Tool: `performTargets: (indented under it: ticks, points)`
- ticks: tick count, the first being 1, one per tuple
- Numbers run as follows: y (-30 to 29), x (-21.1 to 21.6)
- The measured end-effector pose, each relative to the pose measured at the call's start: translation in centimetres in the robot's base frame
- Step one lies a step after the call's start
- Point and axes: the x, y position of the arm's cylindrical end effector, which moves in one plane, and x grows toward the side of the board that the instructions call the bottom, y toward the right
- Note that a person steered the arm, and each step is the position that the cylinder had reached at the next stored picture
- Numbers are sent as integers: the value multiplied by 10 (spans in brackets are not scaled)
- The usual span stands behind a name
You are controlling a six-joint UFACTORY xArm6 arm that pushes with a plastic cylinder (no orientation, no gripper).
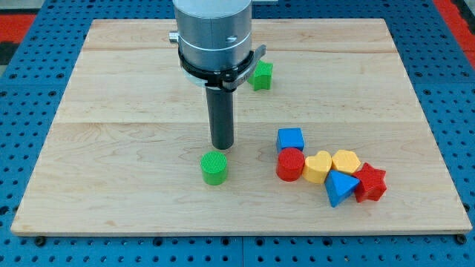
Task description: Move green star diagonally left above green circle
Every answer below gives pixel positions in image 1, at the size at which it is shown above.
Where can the green star block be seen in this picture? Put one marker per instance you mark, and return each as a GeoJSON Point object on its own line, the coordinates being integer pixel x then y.
{"type": "Point", "coordinates": [261, 79]}

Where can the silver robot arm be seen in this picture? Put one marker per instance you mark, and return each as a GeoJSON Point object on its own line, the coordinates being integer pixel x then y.
{"type": "Point", "coordinates": [214, 38]}

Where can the red star block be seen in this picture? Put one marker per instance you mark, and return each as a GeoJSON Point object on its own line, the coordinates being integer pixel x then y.
{"type": "Point", "coordinates": [371, 183]}

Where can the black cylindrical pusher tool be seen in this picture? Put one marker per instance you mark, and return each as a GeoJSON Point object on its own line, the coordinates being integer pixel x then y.
{"type": "Point", "coordinates": [221, 122]}

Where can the green cylinder block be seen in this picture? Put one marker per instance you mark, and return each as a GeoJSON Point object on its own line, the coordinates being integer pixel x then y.
{"type": "Point", "coordinates": [214, 168]}

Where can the blue cube block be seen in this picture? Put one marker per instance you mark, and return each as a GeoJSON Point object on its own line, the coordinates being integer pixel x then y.
{"type": "Point", "coordinates": [290, 138]}

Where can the red cylinder block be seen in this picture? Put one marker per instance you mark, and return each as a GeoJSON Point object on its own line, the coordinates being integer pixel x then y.
{"type": "Point", "coordinates": [290, 164]}

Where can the yellow heart block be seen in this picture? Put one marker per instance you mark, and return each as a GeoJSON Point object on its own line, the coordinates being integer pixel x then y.
{"type": "Point", "coordinates": [317, 167]}

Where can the yellow hexagon block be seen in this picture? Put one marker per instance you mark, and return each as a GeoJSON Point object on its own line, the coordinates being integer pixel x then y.
{"type": "Point", "coordinates": [345, 161]}

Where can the blue triangle block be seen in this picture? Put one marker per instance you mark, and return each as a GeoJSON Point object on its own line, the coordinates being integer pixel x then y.
{"type": "Point", "coordinates": [339, 186]}

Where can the wooden board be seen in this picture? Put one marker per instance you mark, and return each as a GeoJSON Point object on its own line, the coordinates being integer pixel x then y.
{"type": "Point", "coordinates": [122, 156]}

